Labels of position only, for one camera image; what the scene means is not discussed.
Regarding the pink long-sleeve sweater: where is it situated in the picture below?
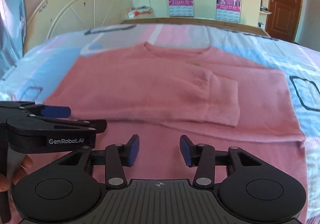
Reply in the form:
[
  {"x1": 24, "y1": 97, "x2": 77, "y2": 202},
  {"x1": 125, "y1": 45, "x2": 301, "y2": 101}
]
[{"x1": 45, "y1": 43, "x2": 307, "y2": 185}]

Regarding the person's left hand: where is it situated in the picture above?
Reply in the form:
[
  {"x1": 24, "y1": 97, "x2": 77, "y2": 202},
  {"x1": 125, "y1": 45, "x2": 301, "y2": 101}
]
[{"x1": 0, "y1": 155, "x2": 33, "y2": 192}]

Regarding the patterned bed sheet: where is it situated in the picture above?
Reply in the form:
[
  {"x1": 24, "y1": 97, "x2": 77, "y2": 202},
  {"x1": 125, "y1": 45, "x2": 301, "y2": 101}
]
[{"x1": 1, "y1": 24, "x2": 319, "y2": 223}]

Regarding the pink and blue curtain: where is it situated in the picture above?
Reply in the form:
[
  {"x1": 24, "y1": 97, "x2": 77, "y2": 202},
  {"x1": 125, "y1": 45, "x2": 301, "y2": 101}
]
[{"x1": 1, "y1": 0, "x2": 26, "y2": 76}]

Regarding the cream round headboard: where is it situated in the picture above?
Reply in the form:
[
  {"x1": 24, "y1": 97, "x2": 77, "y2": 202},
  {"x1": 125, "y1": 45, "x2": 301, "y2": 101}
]
[{"x1": 23, "y1": 0, "x2": 131, "y2": 54}]

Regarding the stack of boxes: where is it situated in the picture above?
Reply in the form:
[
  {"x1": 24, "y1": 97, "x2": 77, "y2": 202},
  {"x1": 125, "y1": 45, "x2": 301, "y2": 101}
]
[{"x1": 127, "y1": 6, "x2": 153, "y2": 19}]

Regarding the lower right purple calendar poster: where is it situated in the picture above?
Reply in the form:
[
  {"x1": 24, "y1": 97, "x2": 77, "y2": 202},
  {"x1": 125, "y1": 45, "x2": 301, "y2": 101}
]
[{"x1": 216, "y1": 0, "x2": 241, "y2": 23}]

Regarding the brown wooden door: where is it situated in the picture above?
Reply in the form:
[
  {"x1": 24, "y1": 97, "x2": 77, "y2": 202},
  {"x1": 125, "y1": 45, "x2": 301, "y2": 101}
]
[{"x1": 266, "y1": 0, "x2": 303, "y2": 42}]

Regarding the wooden bed frame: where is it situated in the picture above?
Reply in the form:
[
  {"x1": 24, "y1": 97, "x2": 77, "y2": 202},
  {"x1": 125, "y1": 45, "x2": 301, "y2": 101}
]
[{"x1": 122, "y1": 17, "x2": 270, "y2": 37}]

